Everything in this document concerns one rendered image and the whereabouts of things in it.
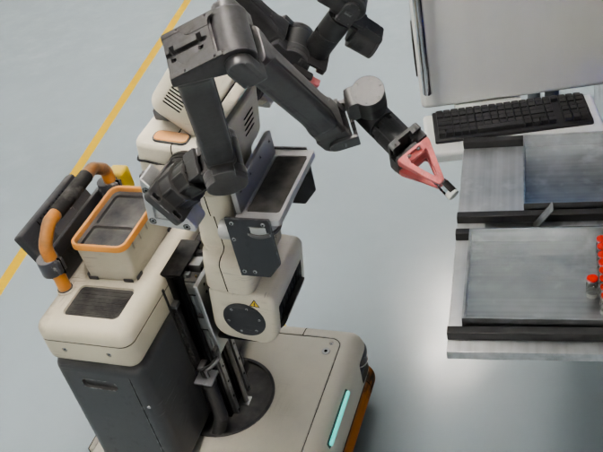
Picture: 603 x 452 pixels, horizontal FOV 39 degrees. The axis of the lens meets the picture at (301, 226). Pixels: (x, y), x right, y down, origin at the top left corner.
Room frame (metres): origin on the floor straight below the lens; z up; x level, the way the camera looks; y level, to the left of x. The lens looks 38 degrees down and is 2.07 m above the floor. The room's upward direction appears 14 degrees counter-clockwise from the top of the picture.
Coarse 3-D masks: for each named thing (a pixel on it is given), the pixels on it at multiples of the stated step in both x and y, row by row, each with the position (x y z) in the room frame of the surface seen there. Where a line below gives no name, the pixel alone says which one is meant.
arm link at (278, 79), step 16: (224, 0) 1.15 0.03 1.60; (256, 32) 1.15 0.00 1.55; (272, 48) 1.16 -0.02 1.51; (224, 64) 1.08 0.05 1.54; (240, 64) 1.06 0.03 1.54; (256, 64) 1.08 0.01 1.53; (272, 64) 1.13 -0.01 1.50; (288, 64) 1.18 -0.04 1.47; (240, 80) 1.09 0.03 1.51; (256, 80) 1.09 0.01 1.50; (272, 80) 1.15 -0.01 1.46; (288, 80) 1.16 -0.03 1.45; (304, 80) 1.21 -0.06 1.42; (272, 96) 1.18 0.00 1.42; (288, 96) 1.18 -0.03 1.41; (304, 96) 1.19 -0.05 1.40; (320, 96) 1.24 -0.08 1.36; (288, 112) 1.21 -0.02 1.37; (304, 112) 1.22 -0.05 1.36; (320, 112) 1.23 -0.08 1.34; (336, 112) 1.28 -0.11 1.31; (320, 128) 1.25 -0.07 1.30; (336, 128) 1.25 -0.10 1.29; (320, 144) 1.28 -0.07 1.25
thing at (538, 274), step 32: (480, 256) 1.30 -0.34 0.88; (512, 256) 1.27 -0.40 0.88; (544, 256) 1.25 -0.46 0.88; (576, 256) 1.23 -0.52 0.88; (480, 288) 1.21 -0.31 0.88; (512, 288) 1.19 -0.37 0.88; (544, 288) 1.17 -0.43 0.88; (576, 288) 1.15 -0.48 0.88; (480, 320) 1.10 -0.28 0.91; (512, 320) 1.08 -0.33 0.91; (544, 320) 1.06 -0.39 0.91; (576, 320) 1.04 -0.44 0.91
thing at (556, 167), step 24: (528, 144) 1.63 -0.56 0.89; (552, 144) 1.61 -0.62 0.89; (576, 144) 1.59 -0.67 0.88; (600, 144) 1.57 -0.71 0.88; (528, 168) 1.55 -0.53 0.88; (552, 168) 1.53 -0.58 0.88; (576, 168) 1.51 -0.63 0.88; (600, 168) 1.49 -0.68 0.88; (528, 192) 1.46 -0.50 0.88; (552, 192) 1.44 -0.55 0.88; (576, 192) 1.42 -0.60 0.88; (600, 192) 1.40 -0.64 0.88
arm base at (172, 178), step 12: (168, 168) 1.36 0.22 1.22; (180, 168) 1.32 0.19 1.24; (156, 180) 1.34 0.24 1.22; (168, 180) 1.32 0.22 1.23; (180, 180) 1.31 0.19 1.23; (156, 192) 1.32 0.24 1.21; (168, 192) 1.31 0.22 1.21; (180, 192) 1.30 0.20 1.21; (192, 192) 1.30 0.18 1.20; (204, 192) 1.33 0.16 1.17; (156, 204) 1.30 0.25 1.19; (168, 204) 1.31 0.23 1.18; (180, 204) 1.30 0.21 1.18; (192, 204) 1.32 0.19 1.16; (168, 216) 1.29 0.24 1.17; (180, 216) 1.30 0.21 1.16
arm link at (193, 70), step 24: (192, 24) 1.13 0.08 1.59; (216, 24) 1.12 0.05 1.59; (240, 24) 1.11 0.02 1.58; (168, 48) 1.13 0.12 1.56; (192, 48) 1.11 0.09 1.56; (216, 48) 1.09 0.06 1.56; (240, 48) 1.07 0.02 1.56; (192, 72) 1.08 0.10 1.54; (216, 72) 1.09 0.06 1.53; (192, 96) 1.14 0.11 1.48; (216, 96) 1.16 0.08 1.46; (192, 120) 1.18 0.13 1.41; (216, 120) 1.19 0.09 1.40; (216, 144) 1.23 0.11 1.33; (216, 168) 1.25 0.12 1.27; (240, 168) 1.28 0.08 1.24; (216, 192) 1.28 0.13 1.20
